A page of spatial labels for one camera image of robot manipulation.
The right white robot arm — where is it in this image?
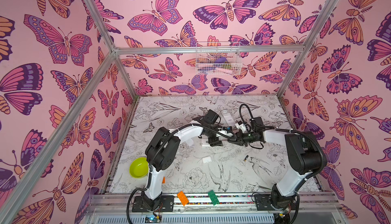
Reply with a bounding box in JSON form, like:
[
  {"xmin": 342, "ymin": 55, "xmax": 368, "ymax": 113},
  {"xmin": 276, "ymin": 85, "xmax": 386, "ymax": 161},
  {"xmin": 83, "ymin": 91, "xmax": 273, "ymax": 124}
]
[{"xmin": 230, "ymin": 119, "xmax": 327, "ymax": 209}]

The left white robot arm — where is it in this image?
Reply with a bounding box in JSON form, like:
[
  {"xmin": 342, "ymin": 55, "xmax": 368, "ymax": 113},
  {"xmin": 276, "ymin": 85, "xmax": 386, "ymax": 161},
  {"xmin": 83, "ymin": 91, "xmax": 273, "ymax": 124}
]
[{"xmin": 142, "ymin": 110, "xmax": 225, "ymax": 201}]

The small circuit board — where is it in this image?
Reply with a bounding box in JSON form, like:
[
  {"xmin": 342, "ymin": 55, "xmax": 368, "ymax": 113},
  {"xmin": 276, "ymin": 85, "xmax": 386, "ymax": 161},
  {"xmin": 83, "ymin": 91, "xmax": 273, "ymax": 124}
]
[{"xmin": 145, "ymin": 215, "xmax": 161, "ymax": 224}]

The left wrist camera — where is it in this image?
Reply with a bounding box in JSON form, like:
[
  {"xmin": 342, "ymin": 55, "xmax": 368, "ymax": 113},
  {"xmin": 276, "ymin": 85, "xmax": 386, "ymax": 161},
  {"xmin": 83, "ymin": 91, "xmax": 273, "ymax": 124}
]
[{"xmin": 217, "ymin": 127, "xmax": 234, "ymax": 137}]

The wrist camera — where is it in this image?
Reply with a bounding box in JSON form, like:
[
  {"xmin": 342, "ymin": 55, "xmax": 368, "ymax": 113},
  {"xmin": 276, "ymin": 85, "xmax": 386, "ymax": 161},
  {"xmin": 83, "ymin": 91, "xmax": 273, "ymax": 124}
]
[
  {"xmin": 217, "ymin": 127, "xmax": 234, "ymax": 137},
  {"xmin": 235, "ymin": 121, "xmax": 248, "ymax": 133}
]

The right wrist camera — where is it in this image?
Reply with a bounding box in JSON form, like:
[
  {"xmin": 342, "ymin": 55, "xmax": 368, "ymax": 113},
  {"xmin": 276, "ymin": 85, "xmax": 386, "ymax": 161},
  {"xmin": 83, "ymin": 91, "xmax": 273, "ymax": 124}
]
[{"xmin": 235, "ymin": 121, "xmax": 248, "ymax": 133}]

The green brick on rail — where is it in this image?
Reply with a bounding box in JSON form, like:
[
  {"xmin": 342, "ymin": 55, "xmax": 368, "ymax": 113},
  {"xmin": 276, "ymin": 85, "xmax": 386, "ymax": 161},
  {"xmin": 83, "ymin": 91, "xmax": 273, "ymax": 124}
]
[{"xmin": 207, "ymin": 190, "xmax": 220, "ymax": 206}]

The left black corrugated cable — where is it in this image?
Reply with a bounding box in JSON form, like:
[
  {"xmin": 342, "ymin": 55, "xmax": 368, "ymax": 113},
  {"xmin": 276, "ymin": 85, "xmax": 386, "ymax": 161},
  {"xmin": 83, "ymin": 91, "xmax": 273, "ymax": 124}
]
[{"xmin": 126, "ymin": 122, "xmax": 237, "ymax": 224}]

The orange brick on rail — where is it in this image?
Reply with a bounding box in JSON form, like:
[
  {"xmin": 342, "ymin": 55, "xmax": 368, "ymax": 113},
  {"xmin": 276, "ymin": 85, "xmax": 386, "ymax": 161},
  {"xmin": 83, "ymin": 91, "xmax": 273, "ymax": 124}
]
[{"xmin": 177, "ymin": 191, "xmax": 189, "ymax": 206}]

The white wire basket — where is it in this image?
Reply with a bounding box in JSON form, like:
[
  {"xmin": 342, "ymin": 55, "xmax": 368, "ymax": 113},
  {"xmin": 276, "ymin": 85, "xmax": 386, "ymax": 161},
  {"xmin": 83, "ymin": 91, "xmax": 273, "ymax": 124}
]
[{"xmin": 194, "ymin": 44, "xmax": 242, "ymax": 76}]

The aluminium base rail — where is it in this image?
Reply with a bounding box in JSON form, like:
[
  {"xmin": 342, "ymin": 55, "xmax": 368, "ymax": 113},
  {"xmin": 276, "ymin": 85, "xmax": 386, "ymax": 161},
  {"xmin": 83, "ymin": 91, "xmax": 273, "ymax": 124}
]
[{"xmin": 85, "ymin": 192, "xmax": 348, "ymax": 224}]

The aluminium cage frame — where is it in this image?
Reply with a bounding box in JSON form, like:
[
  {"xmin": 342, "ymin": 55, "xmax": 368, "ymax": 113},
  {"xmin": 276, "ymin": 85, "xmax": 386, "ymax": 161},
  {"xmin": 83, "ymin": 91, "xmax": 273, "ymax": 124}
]
[{"xmin": 1, "ymin": 0, "xmax": 339, "ymax": 224}]

